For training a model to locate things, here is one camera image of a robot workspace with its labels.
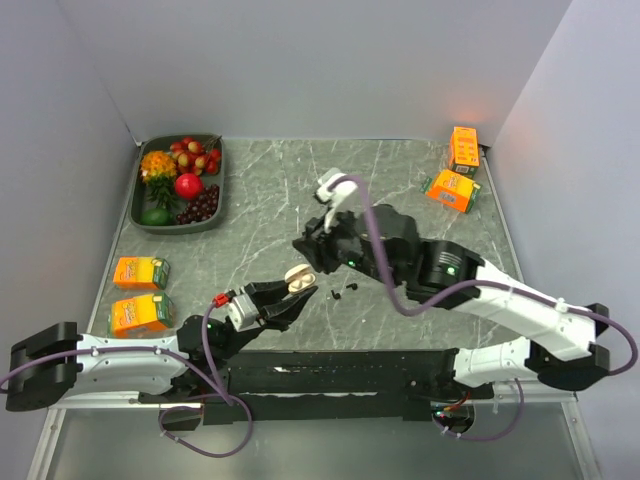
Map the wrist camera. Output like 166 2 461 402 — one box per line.
213 291 260 332
314 168 359 234

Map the green avocado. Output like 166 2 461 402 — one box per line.
139 207 174 226

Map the orange juice box left upper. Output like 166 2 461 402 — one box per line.
113 256 171 290

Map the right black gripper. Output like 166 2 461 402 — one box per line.
291 200 401 287

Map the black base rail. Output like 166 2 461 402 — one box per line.
137 347 496 426

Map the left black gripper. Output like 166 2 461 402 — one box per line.
215 274 317 360

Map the beige earbud charging case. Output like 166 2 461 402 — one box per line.
284 264 316 294

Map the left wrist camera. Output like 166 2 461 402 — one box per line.
213 291 260 332

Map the orange juice box left lower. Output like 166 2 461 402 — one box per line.
110 292 175 339

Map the orange juice box far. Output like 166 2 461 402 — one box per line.
448 126 480 178

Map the red apple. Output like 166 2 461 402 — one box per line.
174 173 205 201

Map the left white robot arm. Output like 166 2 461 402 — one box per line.
1 280 318 412

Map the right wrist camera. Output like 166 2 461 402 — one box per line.
314 168 359 234

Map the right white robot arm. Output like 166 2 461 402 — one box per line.
373 205 610 399

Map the grey fruit tray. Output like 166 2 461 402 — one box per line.
129 133 226 235

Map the orange juice box tilted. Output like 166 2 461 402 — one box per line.
422 169 482 213

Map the red lychee bunch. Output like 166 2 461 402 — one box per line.
169 136 222 176

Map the dark grape bunch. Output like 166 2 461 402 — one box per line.
176 185 220 225

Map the orange pineapple toy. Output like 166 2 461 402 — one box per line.
140 150 177 210

